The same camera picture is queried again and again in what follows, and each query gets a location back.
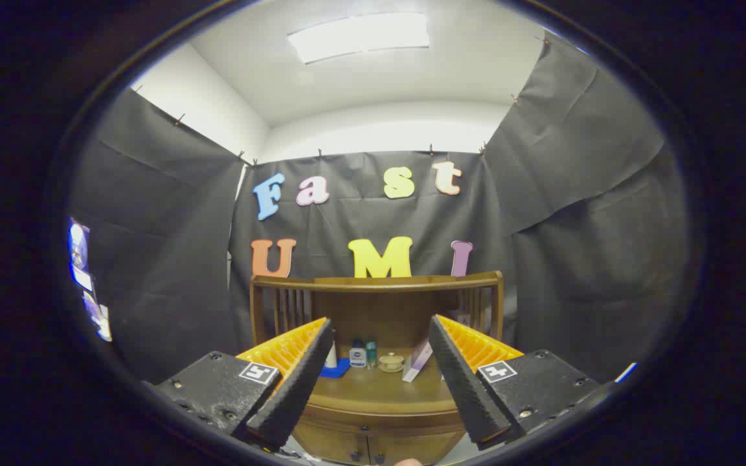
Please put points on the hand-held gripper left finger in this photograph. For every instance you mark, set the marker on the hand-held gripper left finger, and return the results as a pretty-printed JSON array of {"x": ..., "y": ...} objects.
[{"x": 295, "y": 388}]

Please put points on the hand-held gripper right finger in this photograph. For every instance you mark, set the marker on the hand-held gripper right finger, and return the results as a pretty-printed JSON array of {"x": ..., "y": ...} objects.
[{"x": 467, "y": 388}]

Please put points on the wooden countertop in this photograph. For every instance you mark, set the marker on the wooden countertop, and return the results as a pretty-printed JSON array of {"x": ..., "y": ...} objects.
[{"x": 379, "y": 391}]

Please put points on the brown wooden cabinet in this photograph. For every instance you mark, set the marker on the brown wooden cabinet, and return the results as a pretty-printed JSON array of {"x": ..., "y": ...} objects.
[{"x": 373, "y": 310}]

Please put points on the blue folded cloth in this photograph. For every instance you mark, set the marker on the blue folded cloth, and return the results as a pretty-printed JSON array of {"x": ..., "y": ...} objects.
[{"x": 337, "y": 370}]

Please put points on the white pump bottle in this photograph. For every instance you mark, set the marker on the white pump bottle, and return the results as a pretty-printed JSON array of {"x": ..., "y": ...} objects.
[{"x": 332, "y": 356}]

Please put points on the purple and white book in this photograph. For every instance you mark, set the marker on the purple and white book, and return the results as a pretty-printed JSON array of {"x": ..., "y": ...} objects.
[{"x": 417, "y": 362}]

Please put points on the white bottle blue cap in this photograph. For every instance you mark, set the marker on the white bottle blue cap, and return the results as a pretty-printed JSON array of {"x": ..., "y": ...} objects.
[{"x": 358, "y": 357}]

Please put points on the beige lidded tea cup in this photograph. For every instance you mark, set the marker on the beige lidded tea cup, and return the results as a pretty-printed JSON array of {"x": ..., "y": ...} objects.
[{"x": 391, "y": 362}]

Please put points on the teal blue bottle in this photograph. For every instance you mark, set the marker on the teal blue bottle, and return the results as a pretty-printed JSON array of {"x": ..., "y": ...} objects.
[{"x": 371, "y": 356}]

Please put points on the ceiling light panel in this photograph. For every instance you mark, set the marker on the ceiling light panel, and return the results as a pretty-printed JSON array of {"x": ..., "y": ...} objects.
[{"x": 360, "y": 35}]

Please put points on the wall poster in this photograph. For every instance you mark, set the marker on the wall poster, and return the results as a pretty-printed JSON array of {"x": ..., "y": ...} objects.
[{"x": 80, "y": 259}]

